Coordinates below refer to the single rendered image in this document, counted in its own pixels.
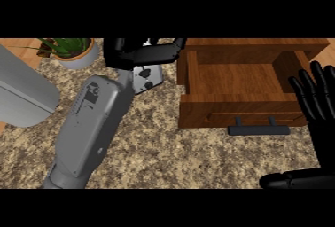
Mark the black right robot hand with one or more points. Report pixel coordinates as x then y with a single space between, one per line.
324 139

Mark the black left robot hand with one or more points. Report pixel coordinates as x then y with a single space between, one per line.
151 55

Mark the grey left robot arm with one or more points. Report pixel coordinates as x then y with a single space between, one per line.
89 127

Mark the brown wooden drawer front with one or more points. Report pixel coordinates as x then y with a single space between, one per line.
218 110

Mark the green plant in grey pot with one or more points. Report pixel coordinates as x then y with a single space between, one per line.
78 53

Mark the brown wooden cabinet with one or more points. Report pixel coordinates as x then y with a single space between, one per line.
235 74

